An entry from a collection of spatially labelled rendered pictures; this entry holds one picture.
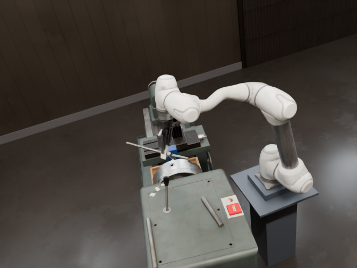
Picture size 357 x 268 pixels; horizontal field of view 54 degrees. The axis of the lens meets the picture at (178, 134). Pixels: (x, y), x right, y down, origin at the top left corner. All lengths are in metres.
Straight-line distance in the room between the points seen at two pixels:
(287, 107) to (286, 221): 1.15
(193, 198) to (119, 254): 1.64
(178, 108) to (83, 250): 2.27
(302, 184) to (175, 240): 0.91
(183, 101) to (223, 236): 0.62
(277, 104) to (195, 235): 0.74
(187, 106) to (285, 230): 1.59
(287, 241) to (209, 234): 1.35
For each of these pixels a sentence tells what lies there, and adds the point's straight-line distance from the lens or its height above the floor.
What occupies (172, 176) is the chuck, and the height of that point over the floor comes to 1.22.
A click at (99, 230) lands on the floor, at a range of 3.56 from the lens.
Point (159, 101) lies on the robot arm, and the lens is 1.60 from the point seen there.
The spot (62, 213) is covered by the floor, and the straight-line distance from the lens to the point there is 3.91.
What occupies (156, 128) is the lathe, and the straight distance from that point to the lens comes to 3.06.
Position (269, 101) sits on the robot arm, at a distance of 1.81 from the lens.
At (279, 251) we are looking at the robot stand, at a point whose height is 0.14.
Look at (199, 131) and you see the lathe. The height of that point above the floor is 0.93.
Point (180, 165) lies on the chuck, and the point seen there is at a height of 1.23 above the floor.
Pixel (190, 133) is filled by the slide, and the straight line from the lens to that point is 2.73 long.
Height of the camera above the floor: 2.53
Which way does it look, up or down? 35 degrees down
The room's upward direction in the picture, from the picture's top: 12 degrees counter-clockwise
